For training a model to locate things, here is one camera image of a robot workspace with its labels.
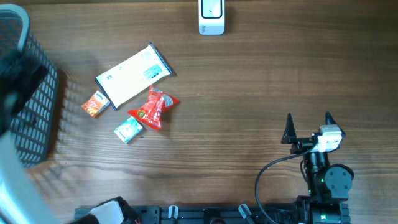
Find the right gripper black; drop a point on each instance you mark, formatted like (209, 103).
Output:
(290, 137)

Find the red snack bag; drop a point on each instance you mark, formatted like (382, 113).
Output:
(158, 102)

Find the large cream snack bag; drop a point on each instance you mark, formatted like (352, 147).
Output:
(134, 75)

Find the teal tissue pack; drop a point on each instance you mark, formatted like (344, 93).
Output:
(128, 130)

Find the orange tissue pack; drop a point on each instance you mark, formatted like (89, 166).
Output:
(96, 104)

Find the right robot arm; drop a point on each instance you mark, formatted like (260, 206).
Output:
(328, 184)

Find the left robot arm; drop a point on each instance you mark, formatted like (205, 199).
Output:
(20, 200)

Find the white barcode scanner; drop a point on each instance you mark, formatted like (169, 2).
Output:
(211, 17)

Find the grey plastic shopping basket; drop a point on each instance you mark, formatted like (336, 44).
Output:
(31, 127)

